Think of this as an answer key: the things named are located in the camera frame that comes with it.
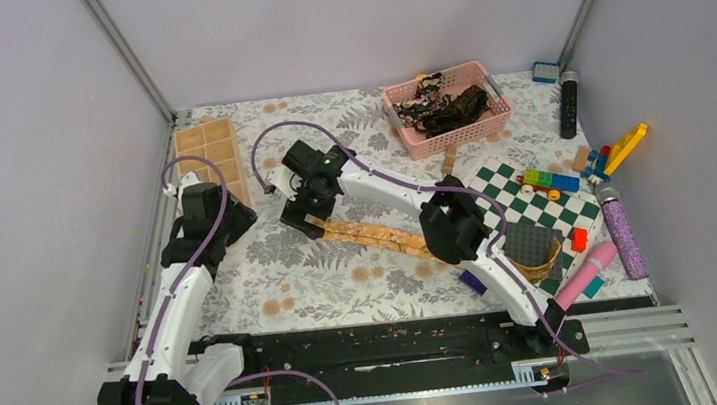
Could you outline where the teal small block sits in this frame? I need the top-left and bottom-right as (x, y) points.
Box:
(583, 276), (605, 299)

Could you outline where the blue white lego brick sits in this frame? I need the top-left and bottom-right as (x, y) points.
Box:
(531, 61), (561, 84)

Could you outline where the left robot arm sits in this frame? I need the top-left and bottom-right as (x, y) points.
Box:
(97, 182), (261, 405)

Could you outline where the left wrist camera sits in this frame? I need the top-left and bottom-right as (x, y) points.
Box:
(162, 171), (203, 202)

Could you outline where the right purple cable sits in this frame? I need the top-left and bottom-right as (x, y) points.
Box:
(246, 87), (649, 405)

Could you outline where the black floral tie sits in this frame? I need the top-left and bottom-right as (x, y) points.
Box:
(394, 73), (490, 138)

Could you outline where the colourful lego brick pile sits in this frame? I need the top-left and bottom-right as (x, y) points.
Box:
(515, 145), (612, 201)

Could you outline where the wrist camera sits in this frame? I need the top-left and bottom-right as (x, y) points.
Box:
(264, 165), (300, 201)
(162, 171), (203, 202)

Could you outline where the dark grey lego plate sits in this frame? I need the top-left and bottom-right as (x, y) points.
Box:
(502, 222), (564, 285)

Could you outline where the purple glitter tube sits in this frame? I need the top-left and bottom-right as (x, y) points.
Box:
(594, 183), (650, 280)

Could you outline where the yellow patterned tie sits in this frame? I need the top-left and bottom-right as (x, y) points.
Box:
(316, 192), (568, 306)

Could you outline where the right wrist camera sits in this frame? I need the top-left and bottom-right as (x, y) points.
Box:
(264, 165), (300, 201)

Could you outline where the red lego brick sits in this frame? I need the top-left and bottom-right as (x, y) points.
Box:
(569, 227), (589, 253)

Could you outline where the floral table cloth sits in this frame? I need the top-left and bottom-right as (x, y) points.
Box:
(176, 71), (589, 339)

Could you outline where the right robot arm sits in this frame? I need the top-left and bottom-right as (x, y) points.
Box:
(264, 140), (566, 356)

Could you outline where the wooden compartment tray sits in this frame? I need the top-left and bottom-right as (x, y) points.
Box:
(173, 118), (252, 207)

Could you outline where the pink plastic basket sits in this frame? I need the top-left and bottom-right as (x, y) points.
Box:
(382, 60), (514, 160)

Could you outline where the pink marker pen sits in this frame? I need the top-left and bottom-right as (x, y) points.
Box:
(554, 241), (617, 311)

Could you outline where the curved wooden block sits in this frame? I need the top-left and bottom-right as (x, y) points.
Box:
(441, 144), (458, 175)

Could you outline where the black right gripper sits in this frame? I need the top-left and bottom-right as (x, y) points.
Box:
(277, 174), (341, 244)

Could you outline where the green white chessboard mat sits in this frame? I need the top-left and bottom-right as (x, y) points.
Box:
(463, 156), (601, 295)

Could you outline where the yellow triangle toy block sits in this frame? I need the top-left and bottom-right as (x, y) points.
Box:
(604, 122), (649, 176)

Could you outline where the purple lego brick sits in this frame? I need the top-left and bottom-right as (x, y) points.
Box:
(459, 269), (487, 296)

